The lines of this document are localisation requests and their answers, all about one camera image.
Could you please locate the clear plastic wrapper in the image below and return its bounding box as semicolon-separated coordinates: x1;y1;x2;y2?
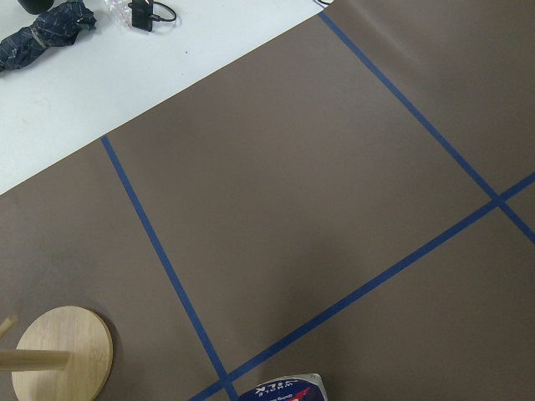
103;0;131;29

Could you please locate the black adapter with cable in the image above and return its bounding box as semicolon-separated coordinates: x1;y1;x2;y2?
127;0;177;32

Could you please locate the folded dark blue umbrella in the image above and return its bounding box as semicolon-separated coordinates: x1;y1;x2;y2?
1;1;97;72

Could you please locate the wooden cup tree stand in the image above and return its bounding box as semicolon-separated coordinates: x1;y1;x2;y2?
1;306;114;400

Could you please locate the blue white milk carton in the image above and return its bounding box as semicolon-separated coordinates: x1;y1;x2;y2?
238;373;329;401

